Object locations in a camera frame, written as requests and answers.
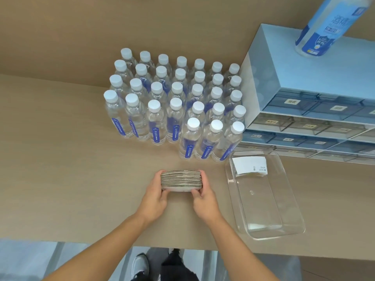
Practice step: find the group of clear water bottles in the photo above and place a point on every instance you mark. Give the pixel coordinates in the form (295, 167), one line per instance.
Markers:
(164, 114)

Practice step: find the person's right hand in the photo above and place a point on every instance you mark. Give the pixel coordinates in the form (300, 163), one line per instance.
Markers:
(206, 206)

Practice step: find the blue label spray bottle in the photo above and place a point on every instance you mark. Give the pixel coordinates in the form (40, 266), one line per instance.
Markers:
(325, 29)

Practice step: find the clear plastic tray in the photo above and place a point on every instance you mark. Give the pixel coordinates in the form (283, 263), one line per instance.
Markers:
(263, 207)

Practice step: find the person's right forearm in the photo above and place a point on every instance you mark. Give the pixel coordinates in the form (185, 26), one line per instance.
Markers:
(237, 251)

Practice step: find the person's left forearm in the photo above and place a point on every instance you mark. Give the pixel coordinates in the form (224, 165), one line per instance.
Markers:
(102, 254)

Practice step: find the person's left shoe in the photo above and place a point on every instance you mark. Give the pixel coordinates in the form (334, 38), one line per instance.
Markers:
(140, 266)

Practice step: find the blue drawer organizer cabinet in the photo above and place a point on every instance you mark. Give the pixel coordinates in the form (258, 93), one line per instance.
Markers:
(307, 73)

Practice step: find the label stack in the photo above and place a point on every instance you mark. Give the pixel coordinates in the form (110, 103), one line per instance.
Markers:
(249, 166)
(181, 181)

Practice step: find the person's left hand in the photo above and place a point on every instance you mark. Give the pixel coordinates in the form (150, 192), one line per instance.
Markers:
(152, 204)

